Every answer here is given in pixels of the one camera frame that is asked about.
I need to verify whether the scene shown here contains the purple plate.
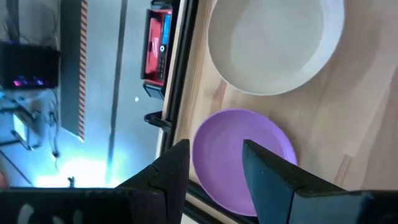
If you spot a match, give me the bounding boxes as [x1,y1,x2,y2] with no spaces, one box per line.
[192,108,299,217]

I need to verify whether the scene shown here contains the hazard striped floor mat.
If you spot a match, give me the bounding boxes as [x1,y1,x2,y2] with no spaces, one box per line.
[60,0,88,141]

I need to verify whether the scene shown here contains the red and black power unit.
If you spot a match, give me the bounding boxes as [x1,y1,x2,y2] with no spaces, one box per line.
[141,0,181,100]

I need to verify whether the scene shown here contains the black aluminium table frame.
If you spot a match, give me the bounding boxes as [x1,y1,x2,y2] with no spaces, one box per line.
[144,0,259,224]

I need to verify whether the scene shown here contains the black computer case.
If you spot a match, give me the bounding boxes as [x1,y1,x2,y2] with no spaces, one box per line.
[0,42,60,91]

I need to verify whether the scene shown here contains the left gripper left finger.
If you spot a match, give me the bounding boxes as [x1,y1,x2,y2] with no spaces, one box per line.
[116,139,191,224]

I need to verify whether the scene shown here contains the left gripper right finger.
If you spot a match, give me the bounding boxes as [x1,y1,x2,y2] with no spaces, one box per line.
[243,139,346,224]

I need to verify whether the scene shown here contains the cream white plate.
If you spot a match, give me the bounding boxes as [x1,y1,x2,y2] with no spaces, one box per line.
[206,0,345,96]

